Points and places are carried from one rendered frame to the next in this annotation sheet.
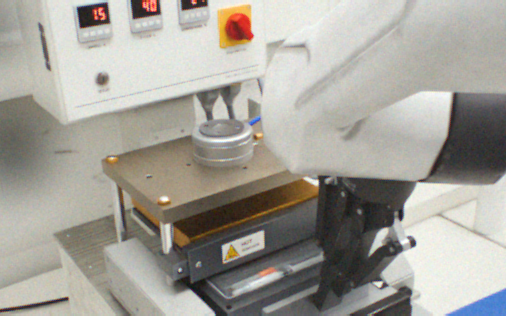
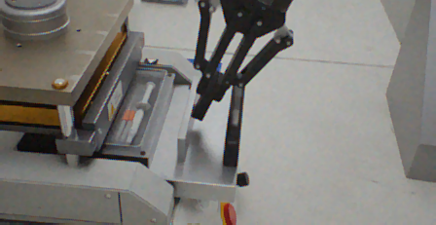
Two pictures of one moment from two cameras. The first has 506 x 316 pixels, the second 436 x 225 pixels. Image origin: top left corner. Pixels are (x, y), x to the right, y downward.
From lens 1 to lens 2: 0.45 m
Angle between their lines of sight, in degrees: 48
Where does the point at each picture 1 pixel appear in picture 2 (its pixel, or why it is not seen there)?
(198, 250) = (98, 118)
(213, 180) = (70, 50)
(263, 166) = (92, 24)
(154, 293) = (70, 178)
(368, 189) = (282, 0)
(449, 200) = not seen: hidden behind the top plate
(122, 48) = not seen: outside the picture
